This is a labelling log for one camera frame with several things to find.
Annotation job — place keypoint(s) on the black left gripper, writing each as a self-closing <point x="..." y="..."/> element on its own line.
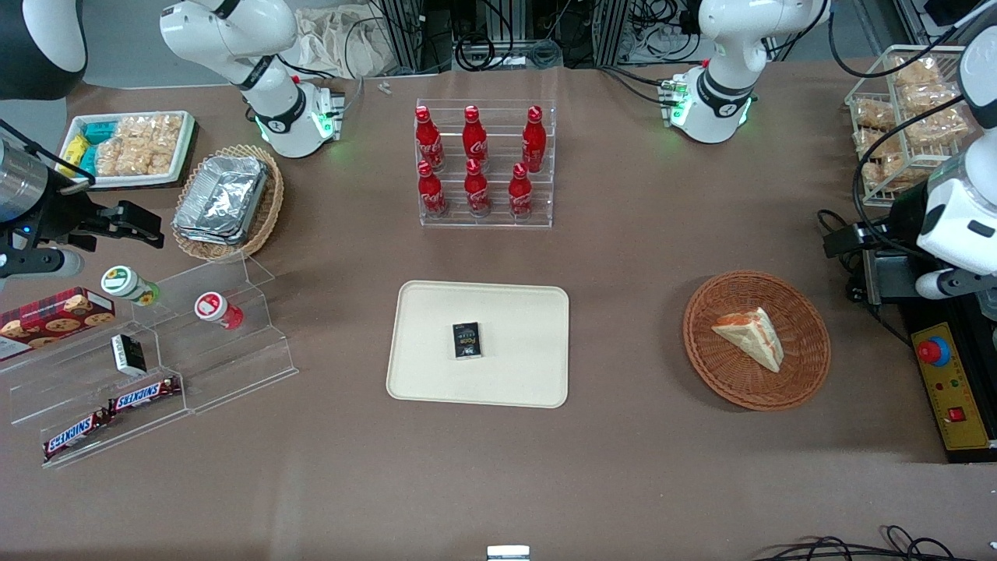
<point x="903" y="220"/>

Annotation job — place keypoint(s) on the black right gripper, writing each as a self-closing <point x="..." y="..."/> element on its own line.
<point x="56" y="216"/>

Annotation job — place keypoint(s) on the triangle sandwich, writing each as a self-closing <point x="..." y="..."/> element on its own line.
<point x="752" y="335"/>

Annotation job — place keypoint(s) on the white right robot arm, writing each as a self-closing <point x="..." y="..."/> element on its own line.
<point x="265" y="78"/>

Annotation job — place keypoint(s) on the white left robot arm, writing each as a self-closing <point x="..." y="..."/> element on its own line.
<point x="724" y="70"/>

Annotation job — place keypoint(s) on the white rectangular snack tray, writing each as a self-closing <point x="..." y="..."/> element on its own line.
<point x="125" y="181"/>

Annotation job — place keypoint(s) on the oval light wicker basket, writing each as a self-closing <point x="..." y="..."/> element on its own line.
<point x="265" y="218"/>

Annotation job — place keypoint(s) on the round brown wicker basket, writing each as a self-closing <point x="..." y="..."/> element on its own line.
<point x="732" y="386"/>

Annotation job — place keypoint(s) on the cream plastic tray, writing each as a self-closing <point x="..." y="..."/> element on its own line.
<point x="514" y="374"/>

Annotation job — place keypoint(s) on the grey metal box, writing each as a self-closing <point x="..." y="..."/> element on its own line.
<point x="888" y="276"/>

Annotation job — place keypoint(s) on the green capped drink bottle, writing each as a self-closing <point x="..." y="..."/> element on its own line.
<point x="125" y="283"/>

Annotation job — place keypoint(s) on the clear rice cracker bag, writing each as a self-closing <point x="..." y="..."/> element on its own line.
<point x="148" y="126"/>
<point x="163" y="154"/>
<point x="121" y="156"/>

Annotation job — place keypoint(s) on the wrapped bread pack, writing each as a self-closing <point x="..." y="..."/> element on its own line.
<point x="884" y="170"/>
<point x="927" y="97"/>
<point x="917" y="72"/>
<point x="874" y="114"/>
<point x="935" y="126"/>

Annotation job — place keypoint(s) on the yellow snack packet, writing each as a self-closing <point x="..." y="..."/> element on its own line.
<point x="73" y="153"/>

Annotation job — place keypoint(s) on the silver foil container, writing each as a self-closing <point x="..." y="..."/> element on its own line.
<point x="222" y="199"/>

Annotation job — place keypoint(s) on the teal snack packet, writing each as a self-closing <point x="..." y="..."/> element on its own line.
<point x="99" y="132"/>

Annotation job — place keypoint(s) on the red yogurt cup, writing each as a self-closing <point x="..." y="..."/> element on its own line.
<point x="214" y="308"/>

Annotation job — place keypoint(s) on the red cookie box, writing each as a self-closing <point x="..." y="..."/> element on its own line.
<point x="54" y="319"/>

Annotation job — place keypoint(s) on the small black white box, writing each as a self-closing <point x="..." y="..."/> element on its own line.
<point x="128" y="354"/>

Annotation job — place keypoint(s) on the clear acrylic stepped display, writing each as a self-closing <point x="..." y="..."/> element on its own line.
<point x="218" y="366"/>

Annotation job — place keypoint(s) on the Snickers chocolate bar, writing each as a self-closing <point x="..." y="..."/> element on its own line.
<point x="76" y="435"/>
<point x="144" y="394"/>

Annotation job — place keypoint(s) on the yellow emergency stop box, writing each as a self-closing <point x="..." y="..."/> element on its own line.
<point x="954" y="389"/>

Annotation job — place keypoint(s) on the beige cloth bag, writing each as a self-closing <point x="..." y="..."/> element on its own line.
<point x="335" y="43"/>

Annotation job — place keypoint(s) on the red cola bottle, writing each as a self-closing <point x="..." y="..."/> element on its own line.
<point x="474" y="140"/>
<point x="431" y="195"/>
<point x="477" y="193"/>
<point x="534" y="144"/>
<point x="428" y="140"/>
<point x="520" y="196"/>

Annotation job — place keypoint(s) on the black tissue pack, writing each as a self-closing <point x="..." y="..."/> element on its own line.
<point x="467" y="340"/>

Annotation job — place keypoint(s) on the clear acrylic bottle rack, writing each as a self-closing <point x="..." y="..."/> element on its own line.
<point x="498" y="222"/>

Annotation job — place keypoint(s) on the small silver white object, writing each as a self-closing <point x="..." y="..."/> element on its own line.
<point x="508" y="553"/>

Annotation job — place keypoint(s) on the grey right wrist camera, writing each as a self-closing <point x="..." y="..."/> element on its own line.
<point x="39" y="263"/>

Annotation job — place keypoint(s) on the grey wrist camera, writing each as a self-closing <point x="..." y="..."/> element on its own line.
<point x="39" y="263"/>
<point x="946" y="285"/>

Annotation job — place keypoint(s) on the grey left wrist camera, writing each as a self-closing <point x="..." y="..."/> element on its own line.
<point x="946" y="285"/>

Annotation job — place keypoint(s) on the aluminium frame post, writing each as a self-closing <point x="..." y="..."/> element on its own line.
<point x="413" y="35"/>
<point x="613" y="31"/>

